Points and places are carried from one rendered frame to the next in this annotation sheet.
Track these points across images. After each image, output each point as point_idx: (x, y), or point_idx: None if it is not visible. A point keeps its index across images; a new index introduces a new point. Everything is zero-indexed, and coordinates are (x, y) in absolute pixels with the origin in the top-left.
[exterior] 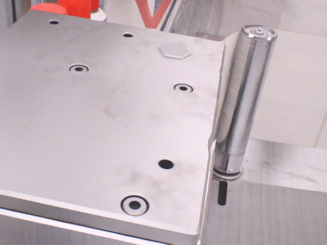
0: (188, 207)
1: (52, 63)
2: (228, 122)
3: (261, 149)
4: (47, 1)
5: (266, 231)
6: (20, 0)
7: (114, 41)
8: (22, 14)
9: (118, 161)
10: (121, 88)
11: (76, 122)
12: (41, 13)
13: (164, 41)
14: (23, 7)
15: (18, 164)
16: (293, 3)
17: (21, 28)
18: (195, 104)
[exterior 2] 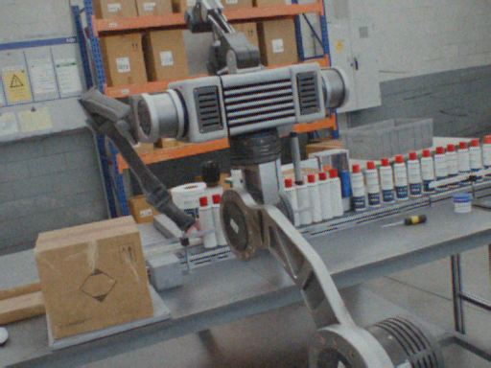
0: (335, 149)
1: (329, 152)
2: None
3: None
4: (178, 292)
5: None
6: (189, 296)
7: (320, 153)
8: (206, 287)
9: (335, 149)
10: (327, 151)
11: (334, 150)
12: (321, 155)
13: (315, 153)
14: (198, 291)
15: (340, 149)
16: (221, 192)
17: (326, 154)
18: (324, 150)
